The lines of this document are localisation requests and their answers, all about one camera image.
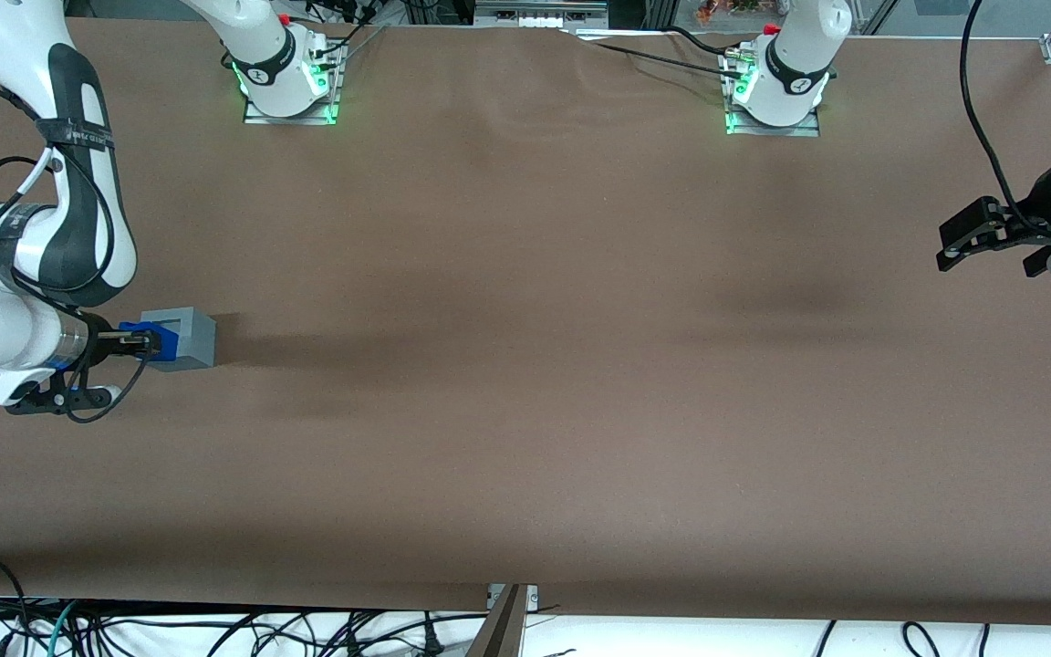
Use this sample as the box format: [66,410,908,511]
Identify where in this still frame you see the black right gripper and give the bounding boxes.
[77,312,164,368]

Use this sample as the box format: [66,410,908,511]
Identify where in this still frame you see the blue plastic insert part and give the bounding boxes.
[119,319,181,365]

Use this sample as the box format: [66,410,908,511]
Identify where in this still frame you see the gray square hollow base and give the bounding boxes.
[140,308,217,371]

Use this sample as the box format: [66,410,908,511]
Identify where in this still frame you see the brown table cover sheet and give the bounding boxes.
[0,16,1051,629]

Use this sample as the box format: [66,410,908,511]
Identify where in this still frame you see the silver equipment rack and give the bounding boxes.
[474,0,612,29]

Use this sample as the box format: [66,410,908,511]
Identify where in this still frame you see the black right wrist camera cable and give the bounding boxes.
[62,354,152,424]

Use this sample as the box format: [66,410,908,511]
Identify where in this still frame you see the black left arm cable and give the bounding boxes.
[958,0,1051,234]

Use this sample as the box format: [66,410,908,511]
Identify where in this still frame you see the black velcro arm strap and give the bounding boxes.
[36,117,117,152]

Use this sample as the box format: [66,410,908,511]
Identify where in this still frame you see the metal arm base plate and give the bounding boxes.
[242,55,344,127]
[724,64,822,139]

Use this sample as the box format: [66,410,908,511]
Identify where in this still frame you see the teal floor cable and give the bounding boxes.
[28,600,81,657]

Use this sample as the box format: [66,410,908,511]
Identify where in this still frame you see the thick black base cable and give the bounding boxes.
[662,25,750,61]

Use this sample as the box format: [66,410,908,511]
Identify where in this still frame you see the black base connector cables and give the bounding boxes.
[305,0,391,65]

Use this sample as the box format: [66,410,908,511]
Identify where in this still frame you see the thin black base cable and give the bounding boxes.
[569,35,745,79]

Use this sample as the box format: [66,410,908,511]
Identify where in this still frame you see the black looped floor cable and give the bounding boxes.
[901,621,944,657]

